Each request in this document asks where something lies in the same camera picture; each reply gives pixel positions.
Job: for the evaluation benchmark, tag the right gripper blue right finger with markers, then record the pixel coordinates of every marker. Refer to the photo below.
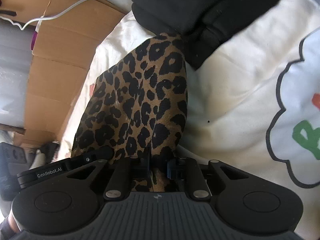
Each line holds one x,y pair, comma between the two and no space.
169,165

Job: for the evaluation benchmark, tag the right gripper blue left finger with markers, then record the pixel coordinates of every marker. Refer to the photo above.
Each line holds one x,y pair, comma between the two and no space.
149,170

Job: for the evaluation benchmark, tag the leopard print garment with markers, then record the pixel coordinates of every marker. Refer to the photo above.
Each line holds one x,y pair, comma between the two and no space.
139,104

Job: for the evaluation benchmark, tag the white cartoon bear bedsheet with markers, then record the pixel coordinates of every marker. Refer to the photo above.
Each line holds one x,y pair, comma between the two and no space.
254,104

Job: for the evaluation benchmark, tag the brown cardboard sheet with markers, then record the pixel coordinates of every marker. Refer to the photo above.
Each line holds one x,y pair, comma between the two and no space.
62,54

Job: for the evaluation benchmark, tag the grey plastic wrapped roll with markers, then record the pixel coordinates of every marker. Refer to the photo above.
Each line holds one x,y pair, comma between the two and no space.
16,57

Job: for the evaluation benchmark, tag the black folded garment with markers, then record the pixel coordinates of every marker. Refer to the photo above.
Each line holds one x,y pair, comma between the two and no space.
203,25

